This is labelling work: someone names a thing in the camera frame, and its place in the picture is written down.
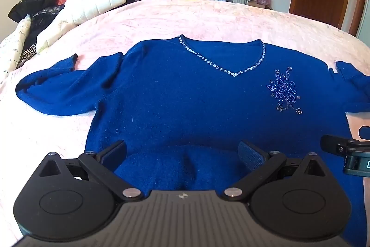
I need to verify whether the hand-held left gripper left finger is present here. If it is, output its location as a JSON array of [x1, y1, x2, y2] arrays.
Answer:
[[37, 140, 144, 202]]

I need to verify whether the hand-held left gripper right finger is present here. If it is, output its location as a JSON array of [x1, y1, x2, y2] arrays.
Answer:
[[222, 140, 327, 202]]

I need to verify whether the blue beaded sweater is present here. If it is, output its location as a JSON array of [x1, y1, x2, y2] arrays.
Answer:
[[15, 35, 370, 247]]

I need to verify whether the zebra striped cloth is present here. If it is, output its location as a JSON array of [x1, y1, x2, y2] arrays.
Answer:
[[16, 43, 39, 70]]

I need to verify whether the pink blanket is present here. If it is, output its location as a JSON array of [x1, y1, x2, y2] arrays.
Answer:
[[0, 0, 370, 247]]

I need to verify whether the white printed cloth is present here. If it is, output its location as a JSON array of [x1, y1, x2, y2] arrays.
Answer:
[[0, 14, 32, 83]]

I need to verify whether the dark patterned garment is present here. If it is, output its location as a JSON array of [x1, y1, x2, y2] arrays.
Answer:
[[27, 5, 65, 46]]

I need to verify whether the white quilted jacket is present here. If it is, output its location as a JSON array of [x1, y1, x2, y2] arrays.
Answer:
[[36, 0, 128, 53]]

